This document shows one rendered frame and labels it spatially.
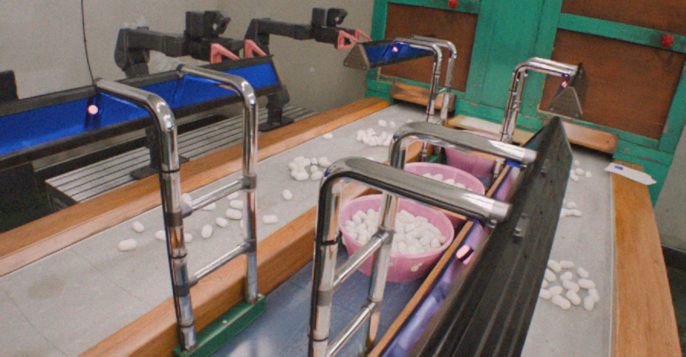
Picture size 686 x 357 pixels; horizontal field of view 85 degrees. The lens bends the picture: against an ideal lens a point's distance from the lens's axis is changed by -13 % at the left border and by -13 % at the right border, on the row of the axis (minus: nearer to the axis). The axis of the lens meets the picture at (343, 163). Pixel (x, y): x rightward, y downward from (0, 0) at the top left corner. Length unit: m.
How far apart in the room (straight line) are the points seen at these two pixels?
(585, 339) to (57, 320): 0.91
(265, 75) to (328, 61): 2.23
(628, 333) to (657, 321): 0.09
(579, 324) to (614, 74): 1.16
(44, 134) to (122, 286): 0.35
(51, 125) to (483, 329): 0.55
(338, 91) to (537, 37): 1.64
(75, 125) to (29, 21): 2.28
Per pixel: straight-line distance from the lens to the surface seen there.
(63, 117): 0.64
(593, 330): 0.91
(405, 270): 0.93
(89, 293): 0.86
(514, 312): 0.31
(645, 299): 1.02
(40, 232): 1.02
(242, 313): 0.80
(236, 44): 1.13
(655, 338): 0.92
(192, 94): 0.75
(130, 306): 0.81
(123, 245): 0.93
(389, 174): 0.36
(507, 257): 0.31
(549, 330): 0.86
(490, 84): 1.90
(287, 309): 0.87
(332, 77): 3.09
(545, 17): 1.84
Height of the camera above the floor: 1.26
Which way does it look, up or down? 23 degrees down
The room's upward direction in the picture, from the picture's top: 6 degrees clockwise
